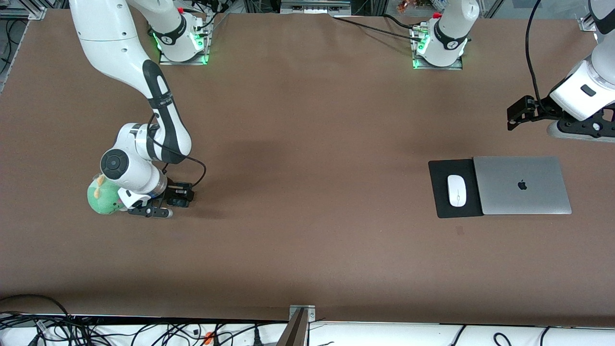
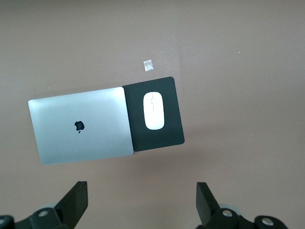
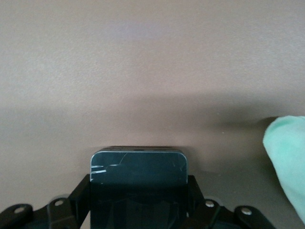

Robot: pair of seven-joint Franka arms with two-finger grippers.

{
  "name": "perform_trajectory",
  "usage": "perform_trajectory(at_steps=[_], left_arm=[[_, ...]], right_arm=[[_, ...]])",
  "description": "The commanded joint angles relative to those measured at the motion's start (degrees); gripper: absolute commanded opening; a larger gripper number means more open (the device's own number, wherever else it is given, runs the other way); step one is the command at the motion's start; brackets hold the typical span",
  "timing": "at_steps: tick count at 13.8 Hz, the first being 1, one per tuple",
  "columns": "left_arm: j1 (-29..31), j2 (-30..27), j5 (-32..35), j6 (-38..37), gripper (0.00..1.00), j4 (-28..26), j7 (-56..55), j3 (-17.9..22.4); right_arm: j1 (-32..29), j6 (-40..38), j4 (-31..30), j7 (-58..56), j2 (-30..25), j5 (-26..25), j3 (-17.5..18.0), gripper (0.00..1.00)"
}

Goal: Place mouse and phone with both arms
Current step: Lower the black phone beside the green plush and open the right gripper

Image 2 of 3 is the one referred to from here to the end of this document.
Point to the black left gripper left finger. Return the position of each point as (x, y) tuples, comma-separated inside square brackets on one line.
[(69, 210)]

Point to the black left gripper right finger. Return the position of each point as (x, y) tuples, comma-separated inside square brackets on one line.
[(212, 214)]

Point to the white computer mouse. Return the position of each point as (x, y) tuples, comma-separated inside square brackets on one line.
[(153, 114)]

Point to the black mouse pad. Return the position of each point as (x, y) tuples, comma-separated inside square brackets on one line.
[(171, 133)]

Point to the silver closed laptop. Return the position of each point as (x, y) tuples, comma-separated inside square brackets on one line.
[(71, 143)]

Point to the small clear tape piece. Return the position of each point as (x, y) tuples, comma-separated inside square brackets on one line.
[(148, 65)]

